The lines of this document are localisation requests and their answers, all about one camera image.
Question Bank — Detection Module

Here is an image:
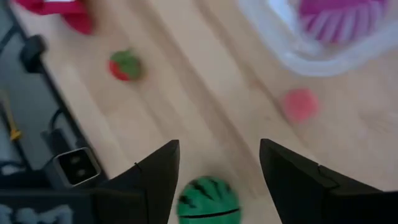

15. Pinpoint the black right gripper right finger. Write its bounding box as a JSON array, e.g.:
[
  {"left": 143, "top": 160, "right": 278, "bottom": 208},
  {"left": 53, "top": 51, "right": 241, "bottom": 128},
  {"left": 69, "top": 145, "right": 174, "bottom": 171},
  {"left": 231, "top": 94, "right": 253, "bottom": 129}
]
[{"left": 259, "top": 138, "right": 398, "bottom": 224}]

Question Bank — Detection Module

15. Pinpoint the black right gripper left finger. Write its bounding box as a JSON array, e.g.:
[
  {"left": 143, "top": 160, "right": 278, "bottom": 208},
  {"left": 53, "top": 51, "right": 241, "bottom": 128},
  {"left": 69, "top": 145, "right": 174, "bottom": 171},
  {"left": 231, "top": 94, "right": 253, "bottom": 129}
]
[{"left": 0, "top": 139, "right": 180, "bottom": 224}]

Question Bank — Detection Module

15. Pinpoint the green striped toy watermelon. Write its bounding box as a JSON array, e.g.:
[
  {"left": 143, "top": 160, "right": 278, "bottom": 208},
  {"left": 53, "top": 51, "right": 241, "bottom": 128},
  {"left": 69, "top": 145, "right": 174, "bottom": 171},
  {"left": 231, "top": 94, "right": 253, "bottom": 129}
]
[{"left": 176, "top": 175, "right": 242, "bottom": 224}]

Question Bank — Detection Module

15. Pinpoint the pink textured toy fruit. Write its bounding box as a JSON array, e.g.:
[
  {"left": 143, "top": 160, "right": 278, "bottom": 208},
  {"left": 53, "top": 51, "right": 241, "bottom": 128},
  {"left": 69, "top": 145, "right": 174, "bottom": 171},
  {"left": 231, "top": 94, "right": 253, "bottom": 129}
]
[{"left": 282, "top": 88, "right": 320, "bottom": 124}]

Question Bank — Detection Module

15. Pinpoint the large red toy strawberry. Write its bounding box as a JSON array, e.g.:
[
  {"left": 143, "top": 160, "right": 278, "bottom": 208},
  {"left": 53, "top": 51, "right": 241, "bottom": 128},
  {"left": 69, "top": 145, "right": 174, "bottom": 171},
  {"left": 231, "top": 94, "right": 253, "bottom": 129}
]
[{"left": 108, "top": 49, "right": 142, "bottom": 82}]

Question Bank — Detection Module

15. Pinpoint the purple toy onion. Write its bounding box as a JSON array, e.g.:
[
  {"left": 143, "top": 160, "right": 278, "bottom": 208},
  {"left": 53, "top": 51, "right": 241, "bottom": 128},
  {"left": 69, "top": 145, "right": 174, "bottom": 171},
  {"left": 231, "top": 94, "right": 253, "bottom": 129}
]
[{"left": 298, "top": 0, "right": 388, "bottom": 44}]

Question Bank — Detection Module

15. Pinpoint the clear plastic tupperware container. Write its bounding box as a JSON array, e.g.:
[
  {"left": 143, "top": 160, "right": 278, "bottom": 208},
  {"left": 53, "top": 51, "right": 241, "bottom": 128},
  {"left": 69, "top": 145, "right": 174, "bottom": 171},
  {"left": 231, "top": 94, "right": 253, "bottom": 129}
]
[{"left": 238, "top": 0, "right": 398, "bottom": 78}]

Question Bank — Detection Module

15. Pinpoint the red knotted cloth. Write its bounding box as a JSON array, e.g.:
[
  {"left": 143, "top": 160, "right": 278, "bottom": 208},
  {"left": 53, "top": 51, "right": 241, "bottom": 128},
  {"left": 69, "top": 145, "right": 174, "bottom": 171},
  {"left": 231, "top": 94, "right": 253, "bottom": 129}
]
[{"left": 14, "top": 0, "right": 94, "bottom": 35}]

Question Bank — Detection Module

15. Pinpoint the yellow hanging cable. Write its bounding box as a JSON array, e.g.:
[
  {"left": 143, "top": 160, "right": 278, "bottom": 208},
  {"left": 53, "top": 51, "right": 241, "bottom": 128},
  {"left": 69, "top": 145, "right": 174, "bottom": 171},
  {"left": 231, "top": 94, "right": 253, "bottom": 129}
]
[{"left": 0, "top": 90, "right": 23, "bottom": 141}]

